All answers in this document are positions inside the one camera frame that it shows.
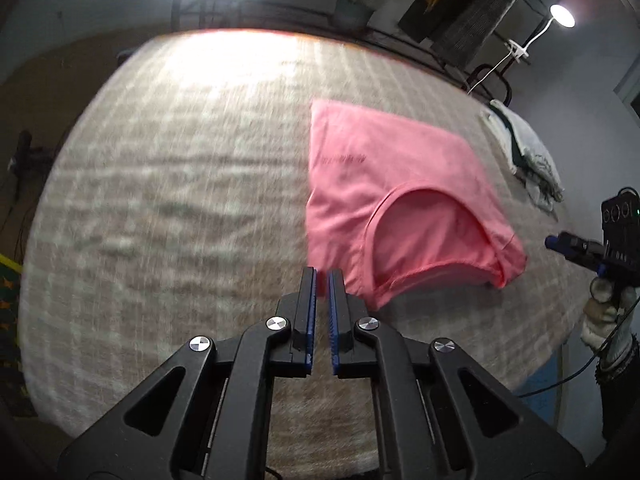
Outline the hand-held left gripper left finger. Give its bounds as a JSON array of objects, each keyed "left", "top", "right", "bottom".
[{"left": 57, "top": 266, "right": 318, "bottom": 480}]

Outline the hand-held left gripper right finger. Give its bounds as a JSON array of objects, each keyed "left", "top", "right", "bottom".
[{"left": 327, "top": 269, "right": 586, "bottom": 480}]

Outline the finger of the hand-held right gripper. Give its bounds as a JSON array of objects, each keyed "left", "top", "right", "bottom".
[{"left": 545, "top": 231, "right": 608, "bottom": 276}]

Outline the pink t-shirt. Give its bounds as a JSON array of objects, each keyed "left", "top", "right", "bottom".
[{"left": 305, "top": 98, "right": 528, "bottom": 311}]

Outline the person's right forearm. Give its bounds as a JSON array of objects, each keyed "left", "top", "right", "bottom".
[{"left": 595, "top": 335, "right": 640, "bottom": 446}]

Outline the stack of folded clothes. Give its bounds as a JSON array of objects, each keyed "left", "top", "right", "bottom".
[{"left": 481, "top": 99, "right": 565, "bottom": 208}]

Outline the black metal clothes rack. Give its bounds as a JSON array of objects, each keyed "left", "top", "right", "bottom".
[{"left": 170, "top": 0, "right": 601, "bottom": 91}]

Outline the person's right hand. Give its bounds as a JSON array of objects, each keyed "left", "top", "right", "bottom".
[{"left": 582, "top": 275, "right": 640, "bottom": 361}]

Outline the black metal chair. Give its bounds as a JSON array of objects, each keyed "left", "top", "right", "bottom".
[{"left": 467, "top": 62, "right": 513, "bottom": 106}]

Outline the beige plaid blanket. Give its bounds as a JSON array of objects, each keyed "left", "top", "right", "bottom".
[{"left": 17, "top": 27, "right": 608, "bottom": 476}]

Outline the white clip lamp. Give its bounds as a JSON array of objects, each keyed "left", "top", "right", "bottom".
[{"left": 505, "top": 4, "right": 576, "bottom": 61}]

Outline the grey plaid coat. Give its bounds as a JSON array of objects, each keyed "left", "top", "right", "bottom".
[{"left": 430, "top": 0, "right": 526, "bottom": 66}]

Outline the dark hanging garment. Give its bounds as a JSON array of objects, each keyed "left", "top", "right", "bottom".
[{"left": 397, "top": 0, "right": 441, "bottom": 43}]

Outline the yellow shopping bag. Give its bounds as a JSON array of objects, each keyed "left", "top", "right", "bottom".
[{"left": 0, "top": 255, "right": 23, "bottom": 356}]

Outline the potted plant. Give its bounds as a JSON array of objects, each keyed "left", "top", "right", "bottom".
[{"left": 332, "top": 0, "right": 373, "bottom": 31}]

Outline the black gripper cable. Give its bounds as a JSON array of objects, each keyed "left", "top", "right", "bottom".
[{"left": 517, "top": 300, "right": 640, "bottom": 398}]

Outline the white lamp cable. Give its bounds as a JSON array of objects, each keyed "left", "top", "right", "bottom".
[{"left": 467, "top": 57, "right": 513, "bottom": 93}]

